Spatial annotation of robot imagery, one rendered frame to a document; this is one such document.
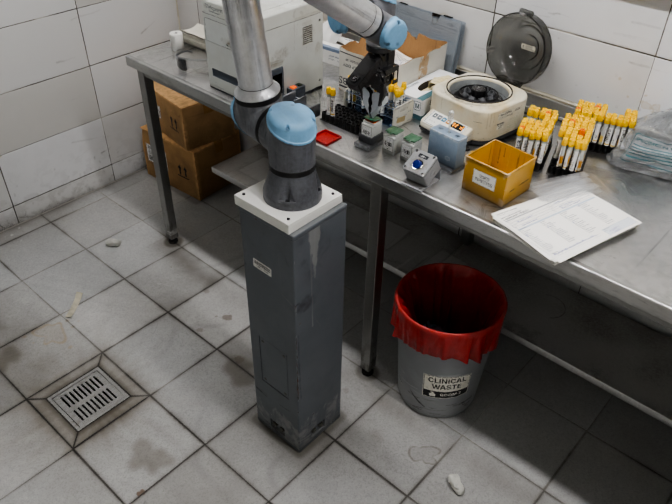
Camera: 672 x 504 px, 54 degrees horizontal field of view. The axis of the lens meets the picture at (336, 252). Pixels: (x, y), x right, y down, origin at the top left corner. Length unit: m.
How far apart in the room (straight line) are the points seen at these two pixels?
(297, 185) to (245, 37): 0.36
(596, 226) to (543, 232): 0.14
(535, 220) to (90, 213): 2.27
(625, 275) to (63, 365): 1.92
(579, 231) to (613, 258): 0.10
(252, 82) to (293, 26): 0.57
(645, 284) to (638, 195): 0.38
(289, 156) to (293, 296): 0.38
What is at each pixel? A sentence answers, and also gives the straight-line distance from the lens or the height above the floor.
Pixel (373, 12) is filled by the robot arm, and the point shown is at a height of 1.33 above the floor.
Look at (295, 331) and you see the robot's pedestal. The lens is 1.81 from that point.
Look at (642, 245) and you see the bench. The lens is 1.75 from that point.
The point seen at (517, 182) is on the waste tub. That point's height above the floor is 0.93.
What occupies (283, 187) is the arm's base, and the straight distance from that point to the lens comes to 1.62.
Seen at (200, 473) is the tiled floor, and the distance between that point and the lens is 2.23.
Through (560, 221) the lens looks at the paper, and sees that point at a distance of 1.73.
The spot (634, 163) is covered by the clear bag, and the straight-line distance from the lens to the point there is 2.04.
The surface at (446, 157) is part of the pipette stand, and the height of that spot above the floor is 0.91.
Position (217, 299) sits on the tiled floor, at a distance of 2.76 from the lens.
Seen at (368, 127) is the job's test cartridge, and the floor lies 0.94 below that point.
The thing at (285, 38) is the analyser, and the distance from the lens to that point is 2.15.
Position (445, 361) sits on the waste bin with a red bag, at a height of 0.31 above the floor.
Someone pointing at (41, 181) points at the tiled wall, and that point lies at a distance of 3.41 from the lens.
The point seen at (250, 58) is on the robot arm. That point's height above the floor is 1.24.
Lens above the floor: 1.83
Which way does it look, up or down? 38 degrees down
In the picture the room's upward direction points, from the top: 1 degrees clockwise
